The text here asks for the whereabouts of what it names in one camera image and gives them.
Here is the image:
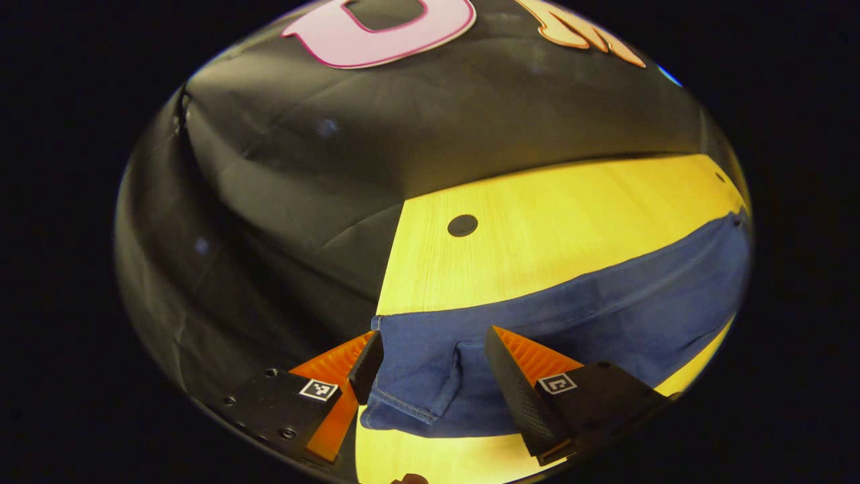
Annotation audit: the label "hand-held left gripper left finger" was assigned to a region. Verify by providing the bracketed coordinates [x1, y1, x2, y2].
[220, 329, 386, 466]

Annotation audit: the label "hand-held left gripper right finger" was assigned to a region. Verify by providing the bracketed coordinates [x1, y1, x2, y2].
[484, 325, 674, 467]

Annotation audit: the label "blue denim jeans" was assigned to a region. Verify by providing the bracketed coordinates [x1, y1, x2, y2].
[359, 207, 751, 439]

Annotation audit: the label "black backdrop cloth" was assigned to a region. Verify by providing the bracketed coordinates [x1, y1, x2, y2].
[114, 0, 740, 417]

